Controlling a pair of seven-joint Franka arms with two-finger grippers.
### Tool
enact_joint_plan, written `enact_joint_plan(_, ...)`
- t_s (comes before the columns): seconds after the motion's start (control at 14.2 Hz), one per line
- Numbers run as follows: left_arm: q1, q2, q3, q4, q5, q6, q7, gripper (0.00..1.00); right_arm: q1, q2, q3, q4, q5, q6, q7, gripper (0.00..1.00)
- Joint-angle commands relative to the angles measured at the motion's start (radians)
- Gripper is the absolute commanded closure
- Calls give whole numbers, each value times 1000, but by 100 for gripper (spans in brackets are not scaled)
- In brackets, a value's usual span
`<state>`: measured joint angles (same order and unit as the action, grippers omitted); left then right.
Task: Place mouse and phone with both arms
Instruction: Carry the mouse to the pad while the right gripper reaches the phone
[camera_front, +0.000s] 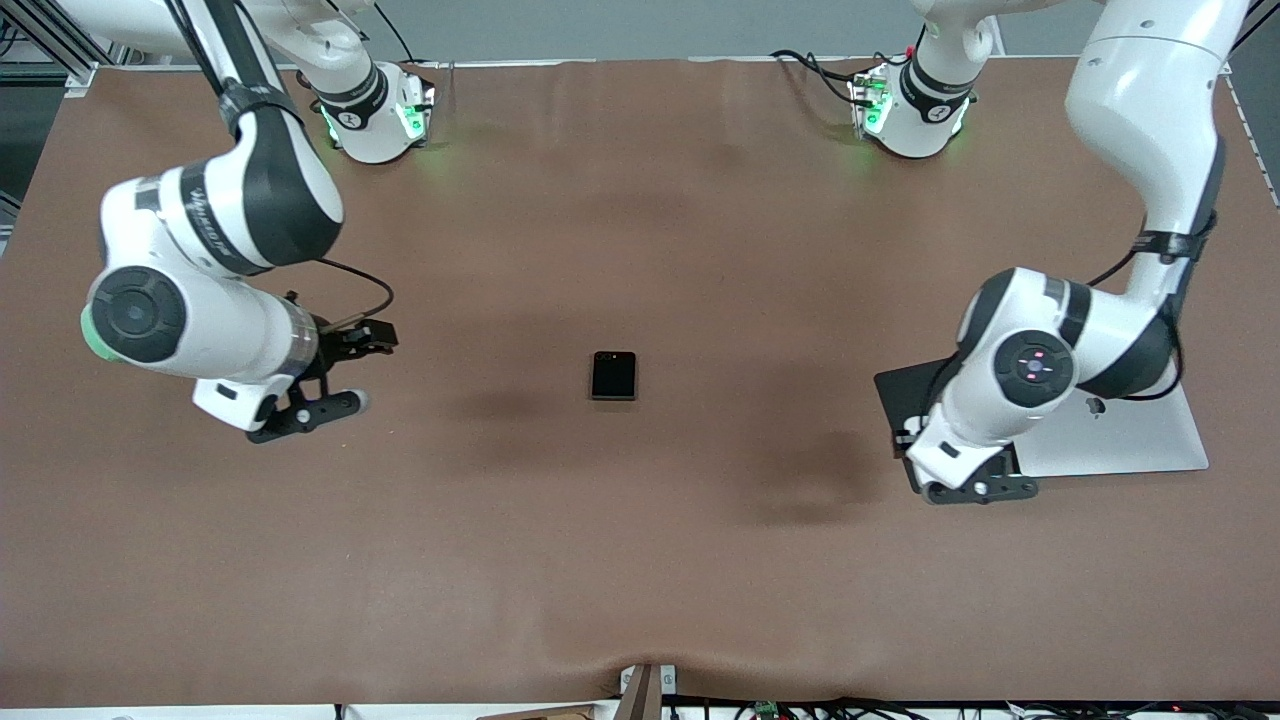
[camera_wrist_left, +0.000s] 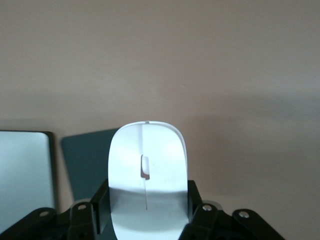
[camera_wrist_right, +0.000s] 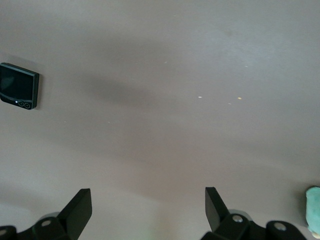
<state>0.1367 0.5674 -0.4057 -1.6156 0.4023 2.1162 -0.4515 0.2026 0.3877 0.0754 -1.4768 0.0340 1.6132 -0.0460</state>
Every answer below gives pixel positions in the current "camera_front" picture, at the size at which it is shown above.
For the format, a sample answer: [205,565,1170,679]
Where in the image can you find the black phone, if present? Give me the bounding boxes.
[591,351,637,401]

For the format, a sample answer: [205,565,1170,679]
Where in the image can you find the black mouse pad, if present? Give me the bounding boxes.
[874,358,1021,481]

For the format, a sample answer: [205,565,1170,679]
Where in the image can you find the silver laptop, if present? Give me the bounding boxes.
[1012,383,1210,479]

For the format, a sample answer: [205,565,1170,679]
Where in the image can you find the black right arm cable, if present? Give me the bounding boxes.
[315,258,395,331]

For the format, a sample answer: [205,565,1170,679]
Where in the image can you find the black right base cable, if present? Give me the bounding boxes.
[375,0,456,73]

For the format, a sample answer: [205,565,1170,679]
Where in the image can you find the aluminium frame with bracket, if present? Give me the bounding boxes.
[0,0,101,97]

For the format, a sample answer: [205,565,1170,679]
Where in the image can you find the metal table edge bracket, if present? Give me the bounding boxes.
[620,663,678,720]

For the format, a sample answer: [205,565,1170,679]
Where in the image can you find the black left base cables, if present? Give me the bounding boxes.
[770,48,881,107]

